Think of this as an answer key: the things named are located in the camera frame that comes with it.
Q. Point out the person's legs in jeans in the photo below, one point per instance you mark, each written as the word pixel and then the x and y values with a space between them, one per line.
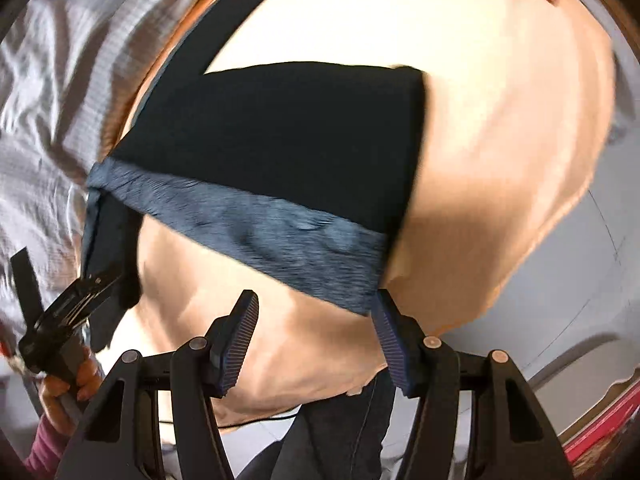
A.
pixel 337 438

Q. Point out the black pants with blue trim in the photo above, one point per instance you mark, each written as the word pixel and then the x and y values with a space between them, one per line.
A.
pixel 301 170

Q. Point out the person's left hand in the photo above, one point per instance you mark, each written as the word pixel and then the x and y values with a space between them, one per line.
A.
pixel 86 384

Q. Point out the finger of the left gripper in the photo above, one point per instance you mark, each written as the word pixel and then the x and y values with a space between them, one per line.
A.
pixel 27 288

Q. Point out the grey striped duvet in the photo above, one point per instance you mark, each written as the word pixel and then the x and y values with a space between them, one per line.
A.
pixel 69 69

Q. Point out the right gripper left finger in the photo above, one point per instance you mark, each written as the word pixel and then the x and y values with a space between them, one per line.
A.
pixel 203 369

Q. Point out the peach bed sheet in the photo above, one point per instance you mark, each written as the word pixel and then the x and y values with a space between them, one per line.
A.
pixel 520 96

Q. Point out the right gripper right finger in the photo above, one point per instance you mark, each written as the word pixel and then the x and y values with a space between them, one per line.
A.
pixel 430 375

